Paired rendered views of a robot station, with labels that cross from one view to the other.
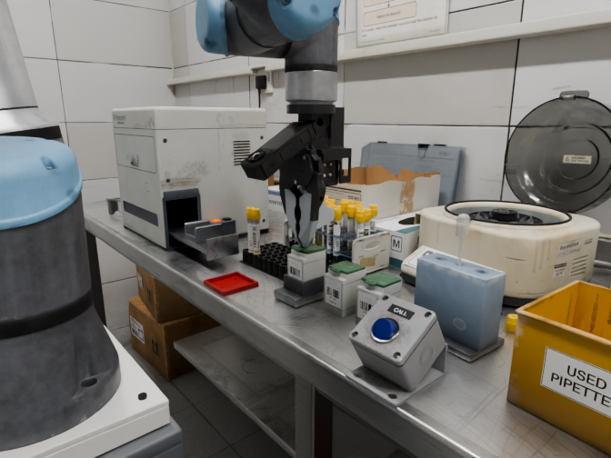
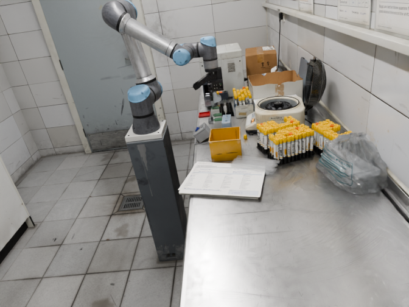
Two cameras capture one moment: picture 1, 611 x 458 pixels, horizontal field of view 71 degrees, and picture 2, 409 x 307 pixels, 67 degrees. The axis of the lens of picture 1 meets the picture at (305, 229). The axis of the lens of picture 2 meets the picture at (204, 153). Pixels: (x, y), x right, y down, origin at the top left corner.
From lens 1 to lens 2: 1.29 m
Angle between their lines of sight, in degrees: 44
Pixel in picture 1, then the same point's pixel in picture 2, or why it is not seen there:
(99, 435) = (150, 136)
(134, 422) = (155, 136)
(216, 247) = (207, 103)
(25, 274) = (139, 109)
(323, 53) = (207, 56)
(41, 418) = (142, 131)
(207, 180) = not seen: hidden behind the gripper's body
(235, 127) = (228, 58)
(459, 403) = (205, 147)
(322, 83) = (208, 64)
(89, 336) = (150, 120)
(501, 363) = not seen: hidden behind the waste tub
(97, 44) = not seen: outside the picture
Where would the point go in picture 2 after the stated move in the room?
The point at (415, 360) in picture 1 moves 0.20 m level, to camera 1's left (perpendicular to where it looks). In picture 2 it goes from (198, 136) to (170, 129)
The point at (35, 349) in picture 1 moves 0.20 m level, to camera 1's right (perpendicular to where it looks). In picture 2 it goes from (142, 120) to (167, 127)
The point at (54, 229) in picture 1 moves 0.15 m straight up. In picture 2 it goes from (143, 103) to (136, 74)
